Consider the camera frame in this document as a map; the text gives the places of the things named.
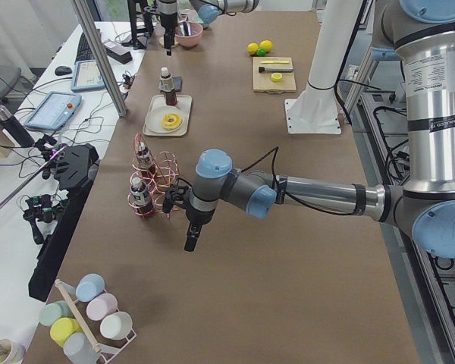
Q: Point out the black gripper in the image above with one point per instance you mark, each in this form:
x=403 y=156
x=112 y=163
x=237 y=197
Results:
x=199 y=216
x=168 y=20

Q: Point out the tea bottle front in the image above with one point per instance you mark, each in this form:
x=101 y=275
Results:
x=170 y=97

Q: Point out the tea bottle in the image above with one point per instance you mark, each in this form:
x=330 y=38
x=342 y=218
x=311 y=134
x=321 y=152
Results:
x=141 y=199
x=170 y=97
x=144 y=160

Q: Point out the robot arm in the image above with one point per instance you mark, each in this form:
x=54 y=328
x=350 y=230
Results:
x=208 y=11
x=421 y=202

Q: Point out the tea bottle back right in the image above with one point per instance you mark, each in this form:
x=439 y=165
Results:
x=141 y=199

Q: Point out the white bunny tray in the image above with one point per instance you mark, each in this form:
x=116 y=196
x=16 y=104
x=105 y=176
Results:
x=183 y=103

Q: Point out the tea bottle back left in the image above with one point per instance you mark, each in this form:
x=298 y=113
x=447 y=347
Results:
x=144 y=160

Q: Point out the pink ice bowl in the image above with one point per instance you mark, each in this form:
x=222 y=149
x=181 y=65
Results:
x=188 y=34

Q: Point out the yellow lemon lower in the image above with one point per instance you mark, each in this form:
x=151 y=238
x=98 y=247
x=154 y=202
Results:
x=252 y=48

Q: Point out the yellow lemon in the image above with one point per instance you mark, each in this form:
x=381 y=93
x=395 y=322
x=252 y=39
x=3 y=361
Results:
x=252 y=48
x=267 y=45

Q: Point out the glazed donut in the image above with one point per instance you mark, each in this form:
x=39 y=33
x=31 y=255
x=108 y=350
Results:
x=171 y=121

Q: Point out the black keyboard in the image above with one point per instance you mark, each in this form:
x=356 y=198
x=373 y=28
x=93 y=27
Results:
x=84 y=52

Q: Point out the blue teach pendant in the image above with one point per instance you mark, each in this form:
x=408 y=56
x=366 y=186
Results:
x=86 y=77
x=54 y=111

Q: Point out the green lime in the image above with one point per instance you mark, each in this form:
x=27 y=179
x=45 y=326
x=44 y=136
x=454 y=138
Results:
x=261 y=52

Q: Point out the yellow plastic knife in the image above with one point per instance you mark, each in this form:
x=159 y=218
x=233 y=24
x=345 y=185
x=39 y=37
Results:
x=275 y=62

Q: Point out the yellow lemon upper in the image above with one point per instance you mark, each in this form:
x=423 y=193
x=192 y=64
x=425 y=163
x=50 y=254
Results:
x=267 y=45

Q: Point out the wooden cutting board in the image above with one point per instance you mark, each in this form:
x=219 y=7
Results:
x=262 y=82

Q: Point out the black computer mouse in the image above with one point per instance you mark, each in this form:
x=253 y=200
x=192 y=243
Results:
x=62 y=70

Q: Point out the blue cup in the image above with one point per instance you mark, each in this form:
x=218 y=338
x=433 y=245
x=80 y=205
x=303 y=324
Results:
x=89 y=287

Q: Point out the half lemon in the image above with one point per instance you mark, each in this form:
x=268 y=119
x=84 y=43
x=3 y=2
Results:
x=276 y=77

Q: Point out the pink cup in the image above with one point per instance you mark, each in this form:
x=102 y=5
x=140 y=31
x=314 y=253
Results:
x=101 y=306

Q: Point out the white cup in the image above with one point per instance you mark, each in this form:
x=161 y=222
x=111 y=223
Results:
x=116 y=326

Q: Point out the white cup rack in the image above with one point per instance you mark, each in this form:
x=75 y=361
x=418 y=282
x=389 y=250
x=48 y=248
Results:
x=108 y=349

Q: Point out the yellow cup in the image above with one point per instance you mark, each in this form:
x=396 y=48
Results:
x=62 y=329

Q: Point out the grey cup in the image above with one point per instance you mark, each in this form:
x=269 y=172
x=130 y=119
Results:
x=78 y=349

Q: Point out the green cup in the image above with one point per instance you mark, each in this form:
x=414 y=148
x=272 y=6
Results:
x=52 y=312

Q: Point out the black thermos bottle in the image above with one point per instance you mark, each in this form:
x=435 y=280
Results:
x=15 y=128

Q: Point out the copper wire bottle rack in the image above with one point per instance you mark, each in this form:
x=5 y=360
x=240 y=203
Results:
x=167 y=172

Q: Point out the aluminium frame post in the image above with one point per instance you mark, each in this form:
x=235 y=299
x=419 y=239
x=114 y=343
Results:
x=87 y=23

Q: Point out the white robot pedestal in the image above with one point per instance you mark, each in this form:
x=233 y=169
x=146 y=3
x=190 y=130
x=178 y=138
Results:
x=315 y=110

